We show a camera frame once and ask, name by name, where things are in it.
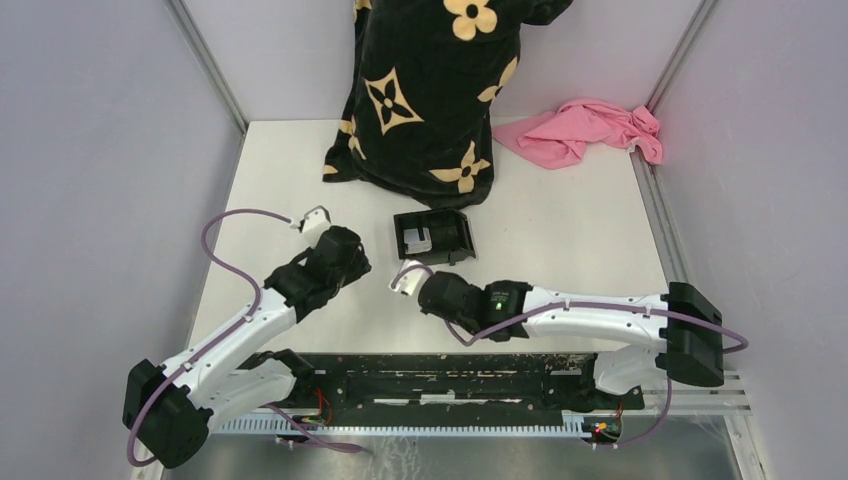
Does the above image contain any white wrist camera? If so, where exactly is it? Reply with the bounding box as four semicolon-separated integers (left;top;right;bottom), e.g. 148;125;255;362
389;260;433;296
290;205;332;235

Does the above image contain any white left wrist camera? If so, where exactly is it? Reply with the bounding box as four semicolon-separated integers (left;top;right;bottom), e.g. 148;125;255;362
290;205;332;235

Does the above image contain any stack of cards in bin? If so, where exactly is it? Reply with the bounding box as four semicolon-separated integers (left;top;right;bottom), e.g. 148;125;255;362
403;227;433;256

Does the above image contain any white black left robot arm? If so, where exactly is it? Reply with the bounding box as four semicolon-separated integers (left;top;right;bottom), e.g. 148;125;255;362
122;225;371;468

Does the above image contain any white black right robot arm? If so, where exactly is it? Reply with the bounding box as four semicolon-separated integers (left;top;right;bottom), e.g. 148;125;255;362
417;272;725;408

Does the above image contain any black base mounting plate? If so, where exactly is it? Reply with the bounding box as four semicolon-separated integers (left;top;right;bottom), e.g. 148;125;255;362
275;353;645;427

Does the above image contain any pink cloth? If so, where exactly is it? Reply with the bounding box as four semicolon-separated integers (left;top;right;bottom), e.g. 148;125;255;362
493;99;664;170

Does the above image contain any white slotted cable duct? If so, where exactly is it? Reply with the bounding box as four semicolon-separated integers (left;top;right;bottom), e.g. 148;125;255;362
213;410;593;440

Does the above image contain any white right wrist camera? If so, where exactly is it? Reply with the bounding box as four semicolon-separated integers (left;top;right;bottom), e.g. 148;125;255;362
389;260;433;296

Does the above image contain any black floral blanket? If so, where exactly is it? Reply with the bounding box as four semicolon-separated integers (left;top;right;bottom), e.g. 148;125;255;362
323;0;568;209

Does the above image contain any black plastic bin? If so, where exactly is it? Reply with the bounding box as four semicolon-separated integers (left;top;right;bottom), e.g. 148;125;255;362
393;208;477;266

